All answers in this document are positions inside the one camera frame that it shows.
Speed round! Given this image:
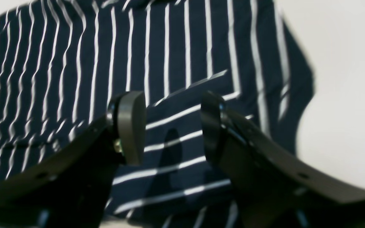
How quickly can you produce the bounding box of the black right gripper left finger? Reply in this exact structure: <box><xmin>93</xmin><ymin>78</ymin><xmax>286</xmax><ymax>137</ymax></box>
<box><xmin>0</xmin><ymin>91</ymin><xmax>146</xmax><ymax>228</ymax></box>

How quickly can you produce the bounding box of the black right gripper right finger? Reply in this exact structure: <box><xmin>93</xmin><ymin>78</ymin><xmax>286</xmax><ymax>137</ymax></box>
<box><xmin>200</xmin><ymin>91</ymin><xmax>365</xmax><ymax>228</ymax></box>

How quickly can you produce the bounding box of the navy white striped T-shirt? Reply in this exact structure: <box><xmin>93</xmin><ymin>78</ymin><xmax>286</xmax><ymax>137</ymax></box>
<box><xmin>0</xmin><ymin>0</ymin><xmax>313</xmax><ymax>228</ymax></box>

